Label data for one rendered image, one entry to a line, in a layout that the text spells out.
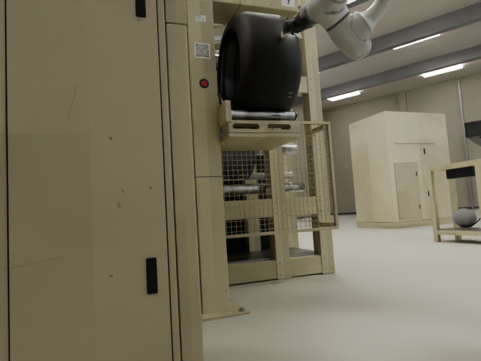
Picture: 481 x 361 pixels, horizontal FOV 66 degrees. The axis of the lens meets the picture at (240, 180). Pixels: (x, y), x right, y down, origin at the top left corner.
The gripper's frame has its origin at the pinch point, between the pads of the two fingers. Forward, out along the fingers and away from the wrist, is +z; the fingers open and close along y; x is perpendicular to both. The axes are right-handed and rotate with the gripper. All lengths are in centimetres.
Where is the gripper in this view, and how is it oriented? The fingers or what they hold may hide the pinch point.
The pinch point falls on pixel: (285, 33)
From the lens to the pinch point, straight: 179.3
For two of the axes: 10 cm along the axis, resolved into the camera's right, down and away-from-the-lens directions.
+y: -9.4, 0.3, -3.3
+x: 0.1, 10.0, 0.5
